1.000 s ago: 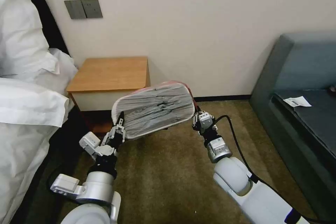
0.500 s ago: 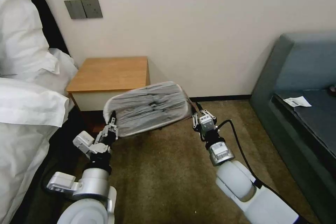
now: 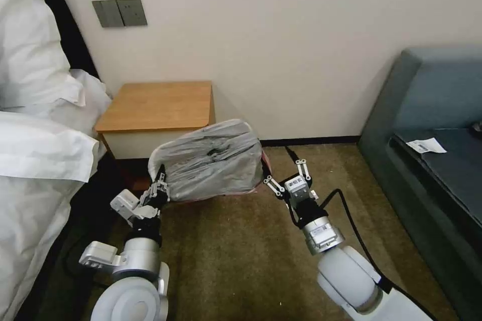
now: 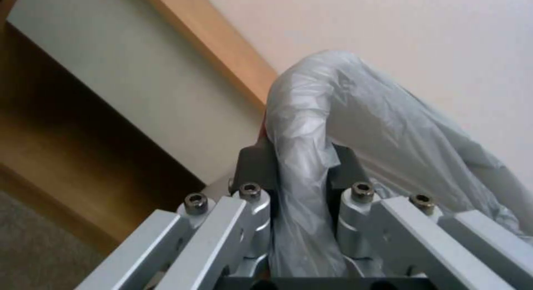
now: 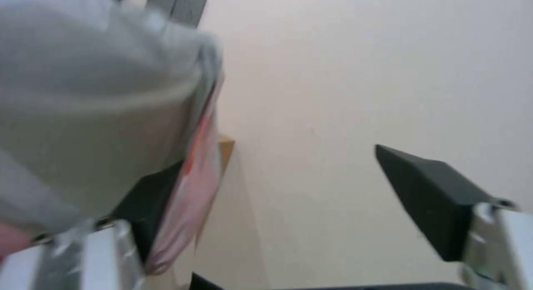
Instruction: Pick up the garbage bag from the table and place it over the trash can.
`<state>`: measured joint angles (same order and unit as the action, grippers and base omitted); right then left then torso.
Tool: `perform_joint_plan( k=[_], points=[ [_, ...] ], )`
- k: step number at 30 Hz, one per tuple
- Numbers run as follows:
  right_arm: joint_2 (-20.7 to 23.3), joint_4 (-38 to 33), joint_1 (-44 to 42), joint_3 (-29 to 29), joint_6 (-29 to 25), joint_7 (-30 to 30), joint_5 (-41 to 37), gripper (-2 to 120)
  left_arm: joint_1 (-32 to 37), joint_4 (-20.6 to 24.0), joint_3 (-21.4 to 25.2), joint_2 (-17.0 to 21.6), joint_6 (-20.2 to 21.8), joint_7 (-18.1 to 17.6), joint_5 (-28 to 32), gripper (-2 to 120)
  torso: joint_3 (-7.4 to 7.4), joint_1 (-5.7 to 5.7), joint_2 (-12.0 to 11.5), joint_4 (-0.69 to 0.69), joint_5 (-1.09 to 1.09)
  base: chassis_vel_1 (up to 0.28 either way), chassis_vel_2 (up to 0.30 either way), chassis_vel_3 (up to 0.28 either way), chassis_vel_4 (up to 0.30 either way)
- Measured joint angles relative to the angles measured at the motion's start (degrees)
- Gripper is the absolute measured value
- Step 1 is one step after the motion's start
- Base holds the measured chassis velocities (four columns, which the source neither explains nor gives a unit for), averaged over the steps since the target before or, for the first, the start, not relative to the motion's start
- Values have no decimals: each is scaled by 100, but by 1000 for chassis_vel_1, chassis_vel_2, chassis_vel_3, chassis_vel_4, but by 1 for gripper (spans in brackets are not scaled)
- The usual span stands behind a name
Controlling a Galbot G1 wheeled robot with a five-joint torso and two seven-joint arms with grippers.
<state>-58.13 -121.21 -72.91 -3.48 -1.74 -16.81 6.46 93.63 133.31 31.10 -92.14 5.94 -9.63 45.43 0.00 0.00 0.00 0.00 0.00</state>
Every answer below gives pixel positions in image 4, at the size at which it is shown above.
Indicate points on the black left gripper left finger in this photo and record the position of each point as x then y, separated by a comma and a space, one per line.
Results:
216, 227

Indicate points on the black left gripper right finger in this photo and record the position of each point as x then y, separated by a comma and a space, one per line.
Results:
399, 237

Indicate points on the translucent grey garbage bag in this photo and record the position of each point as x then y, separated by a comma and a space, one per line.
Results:
358, 121

